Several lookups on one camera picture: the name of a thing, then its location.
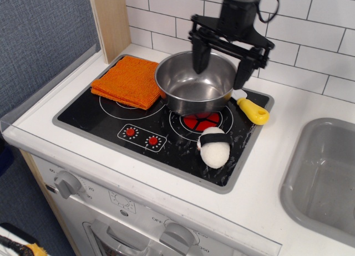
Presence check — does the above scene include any white toy oven front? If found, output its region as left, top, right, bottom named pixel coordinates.
left=33, top=157, right=281, bottom=255

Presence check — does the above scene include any grey plastic sink basin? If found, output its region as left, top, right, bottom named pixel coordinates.
left=280, top=118, right=354, bottom=247

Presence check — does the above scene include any yellow handled toy knife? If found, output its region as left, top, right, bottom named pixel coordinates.
left=231, top=89, right=270, bottom=125

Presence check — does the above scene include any black braided cable sleeve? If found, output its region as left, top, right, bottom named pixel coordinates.
left=0, top=235, right=33, bottom=255

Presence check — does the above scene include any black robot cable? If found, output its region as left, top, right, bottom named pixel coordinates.
left=256, top=0, right=280, bottom=24

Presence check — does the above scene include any light wooden side post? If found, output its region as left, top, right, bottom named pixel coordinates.
left=90, top=0, right=131, bottom=64

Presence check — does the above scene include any yellow cloth scrap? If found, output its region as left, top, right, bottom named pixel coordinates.
left=26, top=243, right=48, bottom=256

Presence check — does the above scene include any grey left oven knob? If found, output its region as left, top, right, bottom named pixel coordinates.
left=54, top=171, right=82, bottom=199

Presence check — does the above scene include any black toy stovetop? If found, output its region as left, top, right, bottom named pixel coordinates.
left=52, top=54, right=275, bottom=195

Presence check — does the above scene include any grey right oven knob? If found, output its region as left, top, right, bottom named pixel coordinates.
left=159, top=223, right=195, bottom=255

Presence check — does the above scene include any white plush sushi toy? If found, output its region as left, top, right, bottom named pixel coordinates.
left=197, top=127, right=232, bottom=169

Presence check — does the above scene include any grey oven knob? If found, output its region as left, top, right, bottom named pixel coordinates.
left=159, top=223, right=195, bottom=255
left=54, top=171, right=82, bottom=199

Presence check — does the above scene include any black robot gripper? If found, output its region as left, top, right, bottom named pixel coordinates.
left=189, top=0, right=275, bottom=90

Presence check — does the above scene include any orange folded cloth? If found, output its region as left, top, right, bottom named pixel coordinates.
left=91, top=55, right=160, bottom=110

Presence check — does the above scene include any stainless steel pot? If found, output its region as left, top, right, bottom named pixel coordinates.
left=155, top=52, right=236, bottom=116

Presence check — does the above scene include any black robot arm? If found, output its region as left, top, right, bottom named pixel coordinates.
left=189, top=0, right=277, bottom=90

